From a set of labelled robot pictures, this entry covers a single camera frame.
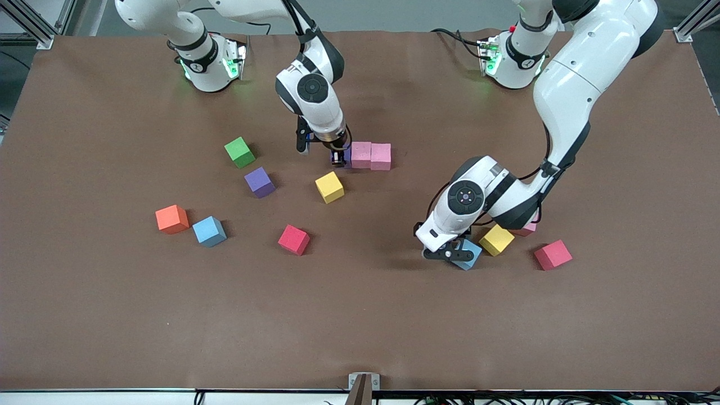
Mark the purple foam cube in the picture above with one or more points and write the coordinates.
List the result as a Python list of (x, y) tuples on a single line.
[(348, 161), (259, 182)]

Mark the pink foam cube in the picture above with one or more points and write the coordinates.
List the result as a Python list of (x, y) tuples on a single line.
[(529, 230), (381, 156), (361, 154)]

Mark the yellow foam cube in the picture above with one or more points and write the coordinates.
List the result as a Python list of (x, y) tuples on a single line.
[(498, 242), (329, 187)]

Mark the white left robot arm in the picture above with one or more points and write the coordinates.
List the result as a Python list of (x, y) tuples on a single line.
[(590, 62)]

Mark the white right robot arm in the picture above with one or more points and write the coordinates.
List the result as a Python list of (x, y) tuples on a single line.
[(326, 118)]

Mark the blue foam cube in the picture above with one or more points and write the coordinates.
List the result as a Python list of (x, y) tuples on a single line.
[(209, 232), (478, 253)]

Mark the red foam cube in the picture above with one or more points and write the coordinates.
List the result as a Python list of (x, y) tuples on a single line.
[(293, 240), (552, 255)]

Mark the green foam cube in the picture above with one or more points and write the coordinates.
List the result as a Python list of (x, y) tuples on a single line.
[(239, 153)]

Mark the brown table mat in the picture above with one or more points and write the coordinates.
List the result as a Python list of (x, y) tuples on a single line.
[(360, 315)]

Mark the metal connector box green light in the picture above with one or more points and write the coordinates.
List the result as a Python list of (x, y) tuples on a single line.
[(235, 59), (488, 56)]

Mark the orange foam cube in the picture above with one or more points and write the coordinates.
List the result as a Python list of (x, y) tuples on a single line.
[(171, 219)]

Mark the grey metal camera bracket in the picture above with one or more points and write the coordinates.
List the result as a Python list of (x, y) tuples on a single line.
[(363, 388)]

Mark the aluminium frame profile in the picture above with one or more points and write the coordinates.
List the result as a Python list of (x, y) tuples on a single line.
[(44, 39), (683, 35)]

